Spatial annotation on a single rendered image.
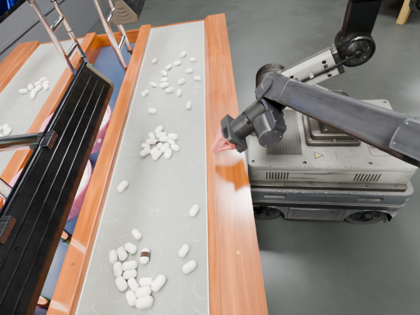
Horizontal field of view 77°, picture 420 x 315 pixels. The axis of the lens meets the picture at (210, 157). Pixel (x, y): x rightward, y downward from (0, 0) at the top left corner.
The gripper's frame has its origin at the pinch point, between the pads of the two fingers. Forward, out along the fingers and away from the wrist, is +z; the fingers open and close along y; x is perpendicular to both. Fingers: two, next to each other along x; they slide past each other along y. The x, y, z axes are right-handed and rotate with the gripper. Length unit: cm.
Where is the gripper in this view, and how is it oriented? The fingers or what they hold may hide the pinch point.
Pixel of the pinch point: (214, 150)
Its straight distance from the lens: 75.9
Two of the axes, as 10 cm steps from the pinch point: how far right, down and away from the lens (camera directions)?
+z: -6.6, 5.5, 5.1
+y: 0.4, 7.0, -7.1
